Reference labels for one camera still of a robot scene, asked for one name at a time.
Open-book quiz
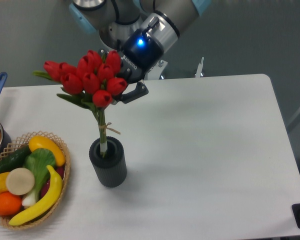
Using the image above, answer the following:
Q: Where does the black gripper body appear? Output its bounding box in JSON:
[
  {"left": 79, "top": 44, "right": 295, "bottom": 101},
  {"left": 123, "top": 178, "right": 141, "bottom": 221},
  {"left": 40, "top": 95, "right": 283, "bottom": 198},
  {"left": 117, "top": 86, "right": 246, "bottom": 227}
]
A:
[{"left": 97, "top": 28, "right": 165, "bottom": 85}]

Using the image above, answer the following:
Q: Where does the red tulip bouquet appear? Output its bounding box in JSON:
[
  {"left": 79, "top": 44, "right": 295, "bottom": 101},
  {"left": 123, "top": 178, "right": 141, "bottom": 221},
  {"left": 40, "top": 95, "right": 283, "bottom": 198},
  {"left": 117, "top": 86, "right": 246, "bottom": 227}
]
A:
[{"left": 32, "top": 50, "right": 128, "bottom": 158}]

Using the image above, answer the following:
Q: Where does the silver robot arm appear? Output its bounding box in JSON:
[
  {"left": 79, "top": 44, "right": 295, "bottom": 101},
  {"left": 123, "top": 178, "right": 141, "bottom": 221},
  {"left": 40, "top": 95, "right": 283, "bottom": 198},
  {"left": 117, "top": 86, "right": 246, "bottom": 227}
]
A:
[{"left": 69, "top": 0, "right": 211, "bottom": 104}]

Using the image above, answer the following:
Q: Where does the dark grey ribbed vase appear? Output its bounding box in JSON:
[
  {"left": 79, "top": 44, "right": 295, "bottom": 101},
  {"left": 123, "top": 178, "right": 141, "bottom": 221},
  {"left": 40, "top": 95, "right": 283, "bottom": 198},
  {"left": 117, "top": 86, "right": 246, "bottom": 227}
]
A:
[{"left": 89, "top": 136, "right": 127, "bottom": 188}]

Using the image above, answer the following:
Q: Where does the dark red vegetable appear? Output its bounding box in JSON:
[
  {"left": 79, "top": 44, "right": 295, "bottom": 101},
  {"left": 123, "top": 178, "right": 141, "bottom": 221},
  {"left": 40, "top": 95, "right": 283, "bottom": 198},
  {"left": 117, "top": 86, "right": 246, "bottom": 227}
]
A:
[{"left": 40, "top": 166, "right": 65, "bottom": 199}]

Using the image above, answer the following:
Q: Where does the woven wicker basket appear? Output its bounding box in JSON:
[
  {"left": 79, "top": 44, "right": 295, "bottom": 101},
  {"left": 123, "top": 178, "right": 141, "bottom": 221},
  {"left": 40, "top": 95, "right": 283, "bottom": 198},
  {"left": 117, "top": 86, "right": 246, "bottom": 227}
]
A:
[{"left": 0, "top": 131, "right": 71, "bottom": 231}]

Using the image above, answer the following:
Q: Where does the green bok choy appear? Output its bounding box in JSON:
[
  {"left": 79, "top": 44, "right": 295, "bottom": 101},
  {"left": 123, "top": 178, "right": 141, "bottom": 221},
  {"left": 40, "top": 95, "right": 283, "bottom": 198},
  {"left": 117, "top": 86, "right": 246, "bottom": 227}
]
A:
[{"left": 22, "top": 148, "right": 56, "bottom": 208}]

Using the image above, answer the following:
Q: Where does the yellow banana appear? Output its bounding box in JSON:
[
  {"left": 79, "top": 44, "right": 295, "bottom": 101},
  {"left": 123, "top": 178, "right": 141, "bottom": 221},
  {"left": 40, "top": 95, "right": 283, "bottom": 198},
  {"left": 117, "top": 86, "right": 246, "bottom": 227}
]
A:
[{"left": 8, "top": 165, "right": 63, "bottom": 226}]

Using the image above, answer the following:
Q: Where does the green cucumber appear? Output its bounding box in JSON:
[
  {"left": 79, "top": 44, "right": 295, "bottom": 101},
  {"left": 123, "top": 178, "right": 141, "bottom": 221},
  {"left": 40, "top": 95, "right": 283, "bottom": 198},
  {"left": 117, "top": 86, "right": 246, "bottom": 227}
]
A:
[{"left": 0, "top": 145, "right": 31, "bottom": 174}]

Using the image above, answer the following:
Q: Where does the beige round disc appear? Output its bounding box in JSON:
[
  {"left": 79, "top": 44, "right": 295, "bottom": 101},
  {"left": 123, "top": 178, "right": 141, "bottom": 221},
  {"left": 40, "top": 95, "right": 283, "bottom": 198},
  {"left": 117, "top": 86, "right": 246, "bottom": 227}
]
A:
[{"left": 5, "top": 167, "right": 35, "bottom": 196}]

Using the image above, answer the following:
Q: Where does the orange fruit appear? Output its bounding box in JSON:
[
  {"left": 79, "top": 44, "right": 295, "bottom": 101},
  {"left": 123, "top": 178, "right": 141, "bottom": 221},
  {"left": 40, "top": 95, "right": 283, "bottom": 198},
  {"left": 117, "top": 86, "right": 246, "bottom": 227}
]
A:
[{"left": 0, "top": 191, "right": 22, "bottom": 216}]

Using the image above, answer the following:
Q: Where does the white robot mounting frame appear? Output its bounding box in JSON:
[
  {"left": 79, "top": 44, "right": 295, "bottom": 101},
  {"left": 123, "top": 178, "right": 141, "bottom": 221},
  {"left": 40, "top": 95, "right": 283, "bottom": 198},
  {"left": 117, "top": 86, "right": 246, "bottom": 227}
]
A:
[{"left": 143, "top": 56, "right": 205, "bottom": 81}]

